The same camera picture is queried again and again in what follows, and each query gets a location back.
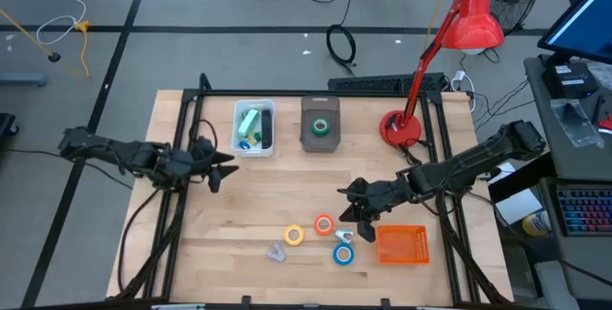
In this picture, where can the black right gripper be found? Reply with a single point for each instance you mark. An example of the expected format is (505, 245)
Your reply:
(382, 195)

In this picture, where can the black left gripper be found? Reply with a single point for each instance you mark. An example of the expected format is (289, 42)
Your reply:
(198, 161)

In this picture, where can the blue mini stapler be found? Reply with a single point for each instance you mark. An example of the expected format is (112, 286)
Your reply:
(244, 145)

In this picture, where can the light blue staple remover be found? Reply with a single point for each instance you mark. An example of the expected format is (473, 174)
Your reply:
(345, 237)

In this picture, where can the yellow mini stapler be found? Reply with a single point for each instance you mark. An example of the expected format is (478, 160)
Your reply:
(253, 139)

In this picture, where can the orange tape roll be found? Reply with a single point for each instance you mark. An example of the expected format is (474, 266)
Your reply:
(317, 225)

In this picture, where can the mint green stapler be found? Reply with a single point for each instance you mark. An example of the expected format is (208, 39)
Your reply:
(248, 123)

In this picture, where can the blue tape roll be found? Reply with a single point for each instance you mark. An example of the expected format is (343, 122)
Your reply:
(335, 254)

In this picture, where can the yellow tape roll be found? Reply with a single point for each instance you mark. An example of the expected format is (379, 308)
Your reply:
(286, 235)

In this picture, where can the green tape roll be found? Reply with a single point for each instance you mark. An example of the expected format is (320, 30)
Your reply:
(314, 127)

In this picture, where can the lavender staple remover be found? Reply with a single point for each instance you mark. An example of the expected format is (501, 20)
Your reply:
(276, 253)

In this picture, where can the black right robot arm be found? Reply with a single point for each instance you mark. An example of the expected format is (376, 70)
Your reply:
(478, 157)

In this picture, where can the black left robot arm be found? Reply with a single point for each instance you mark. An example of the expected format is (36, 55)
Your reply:
(110, 149)

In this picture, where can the black stapler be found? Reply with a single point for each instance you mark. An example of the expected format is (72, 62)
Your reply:
(267, 128)

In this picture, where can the white plastic bin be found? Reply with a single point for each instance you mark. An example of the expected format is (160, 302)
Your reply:
(236, 133)

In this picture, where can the orange mesh basket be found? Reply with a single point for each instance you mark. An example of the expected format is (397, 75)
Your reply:
(399, 245)

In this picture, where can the smoky grey plastic bin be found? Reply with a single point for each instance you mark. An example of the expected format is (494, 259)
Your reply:
(311, 142)

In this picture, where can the black perforated metal bar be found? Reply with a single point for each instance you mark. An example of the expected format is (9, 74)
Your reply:
(373, 82)

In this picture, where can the white paper sheet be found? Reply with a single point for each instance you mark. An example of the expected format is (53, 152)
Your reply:
(518, 205)

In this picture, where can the yellow round container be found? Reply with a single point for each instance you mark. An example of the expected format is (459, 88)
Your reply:
(535, 224)

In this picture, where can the grey desk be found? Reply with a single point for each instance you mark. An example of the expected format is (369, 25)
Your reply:
(554, 166)

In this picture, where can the grey cart base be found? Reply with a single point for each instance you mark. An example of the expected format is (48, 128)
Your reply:
(21, 79)

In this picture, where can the red desk lamp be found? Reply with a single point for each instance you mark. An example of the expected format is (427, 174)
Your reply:
(473, 18)

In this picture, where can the backlit black keyboard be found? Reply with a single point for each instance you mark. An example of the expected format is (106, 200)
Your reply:
(585, 212)

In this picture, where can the clear plastic bag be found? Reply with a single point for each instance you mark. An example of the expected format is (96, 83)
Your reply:
(576, 126)

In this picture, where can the small black box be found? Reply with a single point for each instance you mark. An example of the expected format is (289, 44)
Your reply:
(569, 80)

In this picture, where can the small red object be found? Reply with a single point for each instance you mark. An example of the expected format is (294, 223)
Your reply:
(606, 123)

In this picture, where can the black computer monitor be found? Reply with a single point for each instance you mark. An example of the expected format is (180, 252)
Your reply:
(585, 23)

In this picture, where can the black metal table frame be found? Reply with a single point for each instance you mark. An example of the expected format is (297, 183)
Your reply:
(442, 252)

